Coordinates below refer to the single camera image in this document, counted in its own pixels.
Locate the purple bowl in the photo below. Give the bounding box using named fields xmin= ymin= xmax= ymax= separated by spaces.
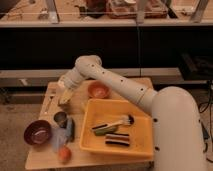
xmin=24 ymin=120 xmax=52 ymax=145

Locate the yellow plastic bin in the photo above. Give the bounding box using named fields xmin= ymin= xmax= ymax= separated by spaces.
xmin=79 ymin=98 xmax=155 ymax=158

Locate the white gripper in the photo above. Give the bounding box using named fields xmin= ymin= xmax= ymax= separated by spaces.
xmin=58 ymin=69 xmax=84 ymax=106

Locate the metal cup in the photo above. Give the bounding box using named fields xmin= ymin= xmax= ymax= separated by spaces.
xmin=54 ymin=112 xmax=68 ymax=128

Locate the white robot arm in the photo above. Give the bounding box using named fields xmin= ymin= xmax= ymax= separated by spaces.
xmin=58 ymin=55 xmax=207 ymax=171

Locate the white dish brush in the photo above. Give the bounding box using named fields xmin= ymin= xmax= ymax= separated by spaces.
xmin=93 ymin=115 xmax=134 ymax=130

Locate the orange bowl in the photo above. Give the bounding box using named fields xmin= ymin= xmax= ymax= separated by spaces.
xmin=88 ymin=81 xmax=110 ymax=99

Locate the green vegetable toy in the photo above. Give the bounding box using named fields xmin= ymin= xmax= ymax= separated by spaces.
xmin=93 ymin=125 xmax=118 ymax=136

